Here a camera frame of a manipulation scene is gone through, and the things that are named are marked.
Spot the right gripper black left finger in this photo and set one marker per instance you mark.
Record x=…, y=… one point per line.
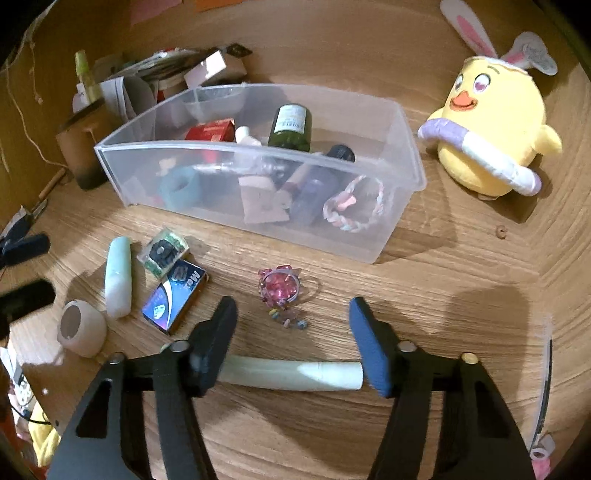
x=105, y=437

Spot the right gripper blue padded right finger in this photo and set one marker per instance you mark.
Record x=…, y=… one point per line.
x=479, y=438

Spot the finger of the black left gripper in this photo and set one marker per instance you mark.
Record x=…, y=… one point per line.
x=28, y=298
x=24, y=249

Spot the mint green tube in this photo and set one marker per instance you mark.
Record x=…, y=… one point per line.
x=118, y=278

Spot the blue battery box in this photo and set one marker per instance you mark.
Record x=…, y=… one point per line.
x=174, y=295

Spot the white green tube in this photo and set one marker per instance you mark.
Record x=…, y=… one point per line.
x=290, y=375

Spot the green black small packet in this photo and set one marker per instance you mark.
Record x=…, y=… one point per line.
x=161, y=252

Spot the blue tape roll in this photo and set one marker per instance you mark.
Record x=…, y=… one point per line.
x=181, y=188

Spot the black cylinder bottle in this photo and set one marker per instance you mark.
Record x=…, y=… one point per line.
x=320, y=184

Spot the green cap spray bottle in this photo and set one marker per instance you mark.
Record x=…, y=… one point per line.
x=88, y=91

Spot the small pastel beads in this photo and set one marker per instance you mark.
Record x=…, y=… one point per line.
x=289, y=318

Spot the red booklet in bin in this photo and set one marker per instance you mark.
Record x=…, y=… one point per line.
x=215, y=131

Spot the stack of papers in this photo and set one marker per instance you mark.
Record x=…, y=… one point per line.
x=163, y=72

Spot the small pink white box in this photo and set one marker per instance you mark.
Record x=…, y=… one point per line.
x=217, y=68

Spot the pink sticky note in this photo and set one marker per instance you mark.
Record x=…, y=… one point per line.
x=143, y=10

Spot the yellow chick plush toy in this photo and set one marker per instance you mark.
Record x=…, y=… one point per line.
x=493, y=123

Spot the dark green bottle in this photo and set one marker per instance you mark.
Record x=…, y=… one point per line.
x=291, y=128

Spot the clear plastic storage bin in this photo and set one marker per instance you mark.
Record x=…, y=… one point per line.
x=366, y=136

